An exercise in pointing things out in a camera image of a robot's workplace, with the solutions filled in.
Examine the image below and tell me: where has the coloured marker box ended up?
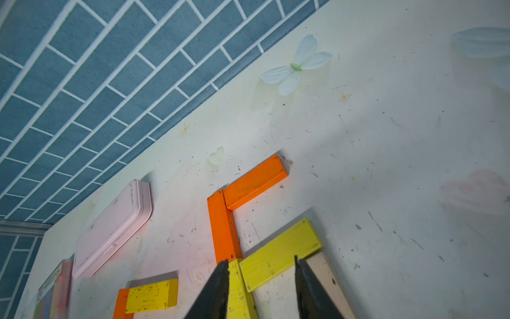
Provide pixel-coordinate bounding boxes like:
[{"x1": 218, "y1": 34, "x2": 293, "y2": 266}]
[{"x1": 33, "y1": 259, "x2": 73, "y2": 319}]

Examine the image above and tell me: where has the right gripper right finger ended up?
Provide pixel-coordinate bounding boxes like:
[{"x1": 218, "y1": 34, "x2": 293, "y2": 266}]
[{"x1": 294, "y1": 256, "x2": 344, "y2": 319}]

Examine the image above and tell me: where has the natural wood block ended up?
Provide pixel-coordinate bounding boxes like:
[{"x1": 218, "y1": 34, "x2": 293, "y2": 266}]
[{"x1": 306, "y1": 251, "x2": 356, "y2": 319}]

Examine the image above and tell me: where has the yellow block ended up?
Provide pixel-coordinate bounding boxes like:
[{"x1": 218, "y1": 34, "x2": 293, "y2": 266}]
[
  {"x1": 227, "y1": 259, "x2": 258, "y2": 319},
  {"x1": 126, "y1": 279, "x2": 179, "y2": 314},
  {"x1": 240, "y1": 218, "x2": 323, "y2": 292}
]

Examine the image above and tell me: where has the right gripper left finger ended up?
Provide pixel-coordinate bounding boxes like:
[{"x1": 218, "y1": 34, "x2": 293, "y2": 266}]
[{"x1": 185, "y1": 260, "x2": 230, "y2": 319}]

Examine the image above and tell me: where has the orange block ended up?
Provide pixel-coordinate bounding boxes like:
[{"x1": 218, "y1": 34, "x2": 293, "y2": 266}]
[
  {"x1": 224, "y1": 154, "x2": 288, "y2": 210},
  {"x1": 207, "y1": 190, "x2": 243, "y2": 264},
  {"x1": 113, "y1": 288, "x2": 134, "y2": 319}
]

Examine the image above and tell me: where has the pink pencil case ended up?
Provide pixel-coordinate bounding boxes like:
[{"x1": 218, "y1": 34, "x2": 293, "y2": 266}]
[{"x1": 73, "y1": 179, "x2": 153, "y2": 278}]

